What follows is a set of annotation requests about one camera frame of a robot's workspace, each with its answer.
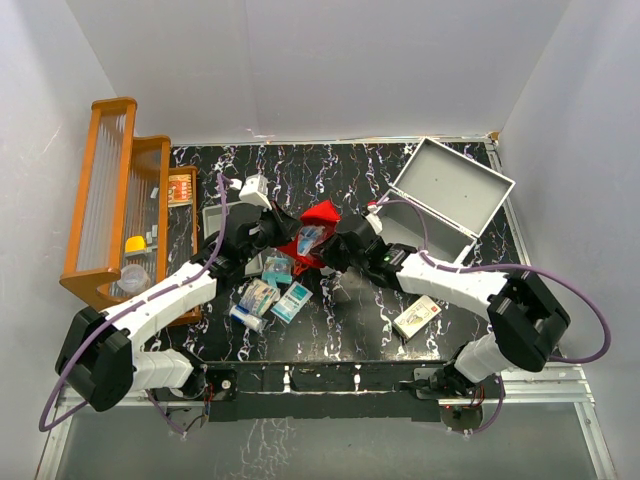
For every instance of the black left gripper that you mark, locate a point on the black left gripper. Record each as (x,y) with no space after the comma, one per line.
(284,224)

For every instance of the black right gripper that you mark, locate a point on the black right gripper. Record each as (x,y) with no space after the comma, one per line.
(329,254)

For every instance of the red first aid pouch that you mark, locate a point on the red first aid pouch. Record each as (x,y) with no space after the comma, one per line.
(318,224)

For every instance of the clear packet with blue print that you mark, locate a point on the clear packet with blue print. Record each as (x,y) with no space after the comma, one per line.
(309,237)

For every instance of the bandage packets stack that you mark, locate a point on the bandage packets stack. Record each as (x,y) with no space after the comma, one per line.
(258,297)

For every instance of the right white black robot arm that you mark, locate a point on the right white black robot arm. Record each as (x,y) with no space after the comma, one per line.
(526,319)

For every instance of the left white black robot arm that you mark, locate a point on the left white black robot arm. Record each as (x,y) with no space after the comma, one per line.
(104,358)

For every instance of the white cardboard medicine box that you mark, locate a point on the white cardboard medicine box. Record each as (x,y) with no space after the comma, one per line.
(414,318)

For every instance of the grey plastic medicine case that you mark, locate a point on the grey plastic medicine case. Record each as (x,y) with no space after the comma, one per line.
(442,200)

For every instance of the grey divided plastic tray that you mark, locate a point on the grey divided plastic tray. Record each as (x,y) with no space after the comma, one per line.
(211,223)

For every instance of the blue white wrapper piece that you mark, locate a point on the blue white wrapper piece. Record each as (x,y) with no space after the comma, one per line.
(277,270)

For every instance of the red patterned box on shelf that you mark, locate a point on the red patterned box on shelf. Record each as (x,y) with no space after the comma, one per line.
(180,190)

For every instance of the white blue bandage roll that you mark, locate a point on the white blue bandage roll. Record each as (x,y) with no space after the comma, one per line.
(246,318)

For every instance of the orange wooden tiered shelf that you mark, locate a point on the orange wooden tiered shelf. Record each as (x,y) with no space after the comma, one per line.
(122,192)

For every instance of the yellow cap bottle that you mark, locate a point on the yellow cap bottle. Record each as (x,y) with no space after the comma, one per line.
(135,245)

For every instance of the clear plastic cup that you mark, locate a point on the clear plastic cup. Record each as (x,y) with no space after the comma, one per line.
(134,279)

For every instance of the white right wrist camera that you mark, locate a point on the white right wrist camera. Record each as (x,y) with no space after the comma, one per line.
(373,218)

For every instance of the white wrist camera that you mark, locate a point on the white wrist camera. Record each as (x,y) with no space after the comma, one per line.
(255,191)
(373,218)

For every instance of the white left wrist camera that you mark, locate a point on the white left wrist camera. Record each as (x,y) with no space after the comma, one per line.
(255,191)

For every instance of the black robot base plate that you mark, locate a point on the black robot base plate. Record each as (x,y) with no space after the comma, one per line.
(334,389)

